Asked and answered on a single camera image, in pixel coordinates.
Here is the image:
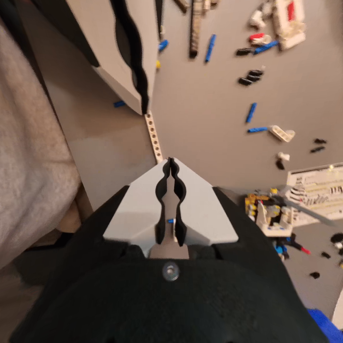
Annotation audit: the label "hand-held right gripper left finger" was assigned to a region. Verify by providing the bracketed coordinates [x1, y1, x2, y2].
[103, 158, 171, 257]

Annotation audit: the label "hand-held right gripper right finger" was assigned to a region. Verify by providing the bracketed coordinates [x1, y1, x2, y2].
[171, 158, 239, 255]

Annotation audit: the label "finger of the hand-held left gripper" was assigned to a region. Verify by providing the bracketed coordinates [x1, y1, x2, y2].
[65, 0, 144, 116]
[120, 0, 159, 113]

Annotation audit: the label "lego helicopter model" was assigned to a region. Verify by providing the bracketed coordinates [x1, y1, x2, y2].
[244, 185, 337, 262]

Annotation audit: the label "long thin white lego beam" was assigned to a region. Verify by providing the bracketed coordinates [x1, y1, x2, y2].
[144, 111, 164, 164]

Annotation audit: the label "white bent lego beam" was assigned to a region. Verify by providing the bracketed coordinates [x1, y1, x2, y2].
[269, 125, 296, 143]

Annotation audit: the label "small black lego parts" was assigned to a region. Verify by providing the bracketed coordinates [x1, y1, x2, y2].
[309, 233, 343, 280]

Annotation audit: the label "white lego beam assembly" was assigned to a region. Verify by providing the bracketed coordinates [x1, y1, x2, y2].
[273, 0, 306, 51]

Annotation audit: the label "zebra sticker sheet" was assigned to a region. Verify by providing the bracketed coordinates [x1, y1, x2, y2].
[285, 163, 343, 226]

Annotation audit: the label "blue plastic bin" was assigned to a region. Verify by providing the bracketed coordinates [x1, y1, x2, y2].
[306, 308, 343, 343]

